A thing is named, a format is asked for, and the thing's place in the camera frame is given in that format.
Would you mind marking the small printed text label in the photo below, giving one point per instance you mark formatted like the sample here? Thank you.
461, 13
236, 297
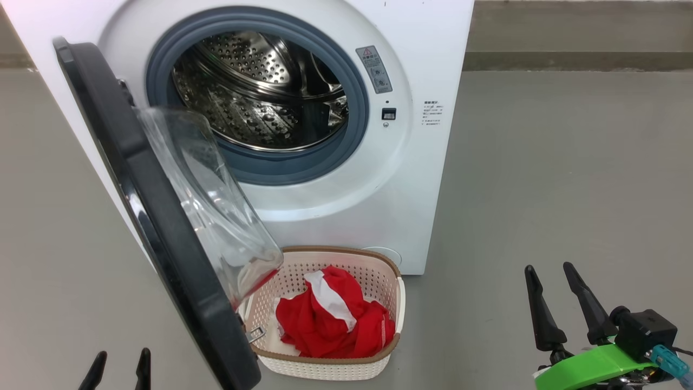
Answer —
433, 112

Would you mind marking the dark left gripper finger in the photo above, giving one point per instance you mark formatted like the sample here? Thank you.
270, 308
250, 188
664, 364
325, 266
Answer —
143, 374
93, 374

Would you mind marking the grey warning label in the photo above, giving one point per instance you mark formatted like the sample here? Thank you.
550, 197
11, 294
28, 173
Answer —
374, 69

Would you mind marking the round white filter cover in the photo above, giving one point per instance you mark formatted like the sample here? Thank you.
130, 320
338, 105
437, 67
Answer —
387, 253

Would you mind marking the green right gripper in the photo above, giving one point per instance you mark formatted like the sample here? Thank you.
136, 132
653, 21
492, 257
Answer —
590, 371

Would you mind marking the white front-load washing machine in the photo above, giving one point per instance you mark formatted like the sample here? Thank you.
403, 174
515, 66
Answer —
411, 179

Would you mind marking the black door latch socket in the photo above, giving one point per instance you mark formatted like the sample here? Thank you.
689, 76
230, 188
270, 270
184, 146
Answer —
389, 114

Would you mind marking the cream perforated laundry basket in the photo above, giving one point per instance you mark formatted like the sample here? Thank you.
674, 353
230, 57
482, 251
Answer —
325, 368

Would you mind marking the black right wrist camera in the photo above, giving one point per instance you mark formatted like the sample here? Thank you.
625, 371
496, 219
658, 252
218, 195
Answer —
644, 333

